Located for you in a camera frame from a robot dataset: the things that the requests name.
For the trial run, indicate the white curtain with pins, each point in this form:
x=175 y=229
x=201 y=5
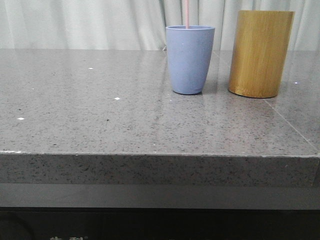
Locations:
x=139 y=24

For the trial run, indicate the blue plastic cup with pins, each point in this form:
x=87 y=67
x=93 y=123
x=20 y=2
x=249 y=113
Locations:
x=189 y=51

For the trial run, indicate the bamboo cylinder holder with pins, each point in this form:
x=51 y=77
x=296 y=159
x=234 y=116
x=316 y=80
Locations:
x=259 y=52

